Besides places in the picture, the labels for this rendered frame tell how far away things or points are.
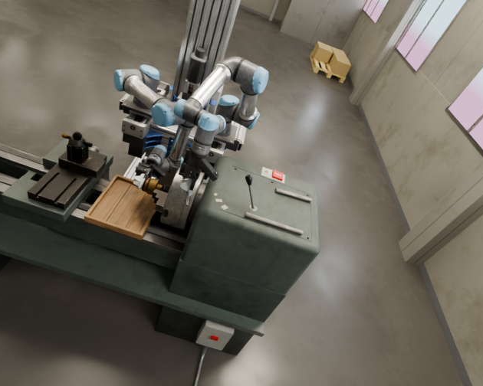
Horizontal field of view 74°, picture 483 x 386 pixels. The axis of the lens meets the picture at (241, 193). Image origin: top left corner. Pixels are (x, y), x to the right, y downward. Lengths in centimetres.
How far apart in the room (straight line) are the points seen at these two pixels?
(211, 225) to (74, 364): 132
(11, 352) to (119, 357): 59
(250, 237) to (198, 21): 126
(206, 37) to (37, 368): 214
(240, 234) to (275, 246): 17
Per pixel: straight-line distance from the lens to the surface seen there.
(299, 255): 153
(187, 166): 132
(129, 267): 203
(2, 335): 251
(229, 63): 163
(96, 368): 237
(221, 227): 145
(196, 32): 208
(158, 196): 163
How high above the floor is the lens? 225
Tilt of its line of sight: 40 degrees down
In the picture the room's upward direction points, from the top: 24 degrees clockwise
